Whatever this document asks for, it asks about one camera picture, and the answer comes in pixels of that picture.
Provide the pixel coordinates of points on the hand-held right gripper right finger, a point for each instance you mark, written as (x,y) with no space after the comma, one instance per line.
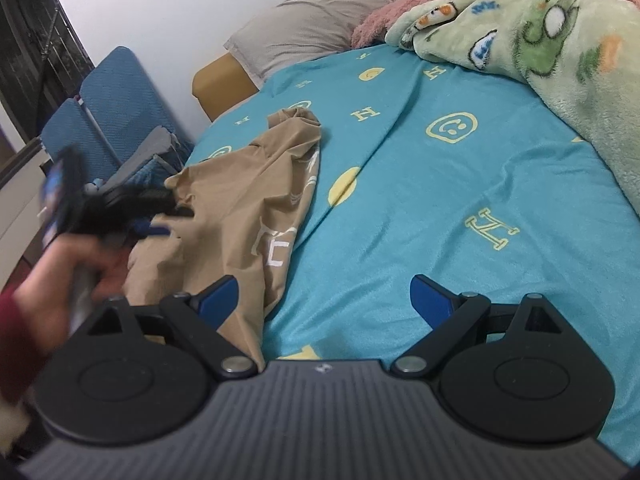
(429,296)

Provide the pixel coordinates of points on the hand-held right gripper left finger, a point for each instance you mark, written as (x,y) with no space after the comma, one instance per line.
(218,296)

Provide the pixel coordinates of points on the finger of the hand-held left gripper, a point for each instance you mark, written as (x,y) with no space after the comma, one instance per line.
(145,199)
(152,230)

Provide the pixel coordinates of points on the tan printed shirt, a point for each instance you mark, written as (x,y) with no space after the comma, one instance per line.
(235,200)

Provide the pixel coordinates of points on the person's left forearm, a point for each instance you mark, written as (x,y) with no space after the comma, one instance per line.
(17,345)

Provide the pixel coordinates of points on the person's left hand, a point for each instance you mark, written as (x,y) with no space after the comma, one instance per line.
(60,275)

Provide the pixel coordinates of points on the white cabinet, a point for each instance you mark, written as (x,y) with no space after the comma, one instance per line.
(15,200)

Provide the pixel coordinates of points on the grey cloth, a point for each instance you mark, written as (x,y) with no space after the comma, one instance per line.
(155,145)

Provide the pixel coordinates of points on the blue padded folding chair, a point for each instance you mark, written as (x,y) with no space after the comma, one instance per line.
(75,135)
(125,90)

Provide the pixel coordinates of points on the turquoise printed bed sheet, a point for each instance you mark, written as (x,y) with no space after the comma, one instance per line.
(450,200)

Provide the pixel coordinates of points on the tan bed headboard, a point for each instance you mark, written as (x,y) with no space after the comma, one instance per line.
(220,87)

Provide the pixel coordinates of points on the dark window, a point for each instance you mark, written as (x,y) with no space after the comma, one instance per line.
(35,35)

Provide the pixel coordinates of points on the grey pillow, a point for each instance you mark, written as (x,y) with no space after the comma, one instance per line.
(320,25)

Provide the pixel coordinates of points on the green printed fleece blanket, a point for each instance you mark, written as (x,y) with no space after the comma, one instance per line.
(575,75)

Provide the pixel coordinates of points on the pink fluffy blanket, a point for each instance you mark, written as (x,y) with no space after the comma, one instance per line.
(387,12)

